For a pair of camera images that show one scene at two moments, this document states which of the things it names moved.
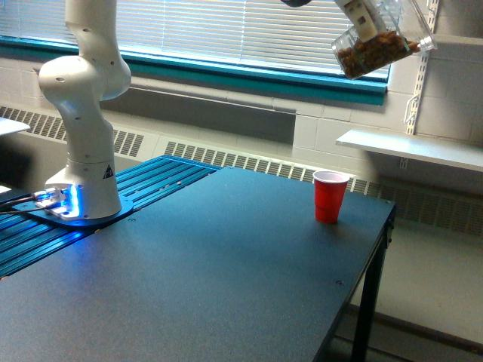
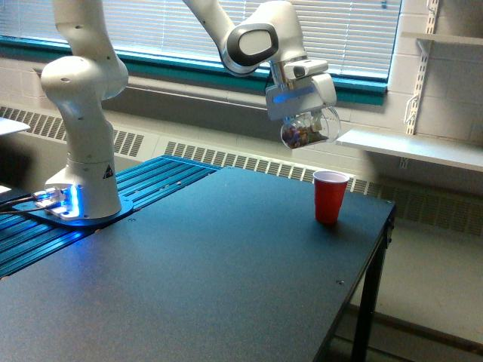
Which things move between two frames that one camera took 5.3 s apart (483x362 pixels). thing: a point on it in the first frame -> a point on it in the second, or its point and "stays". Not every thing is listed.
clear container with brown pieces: (401, 29) -> (318, 126)
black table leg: (370, 301) stays
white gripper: (356, 10) -> (299, 96)
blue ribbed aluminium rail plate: (24, 242) stays
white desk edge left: (8, 126) stays
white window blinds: (262, 30) stays
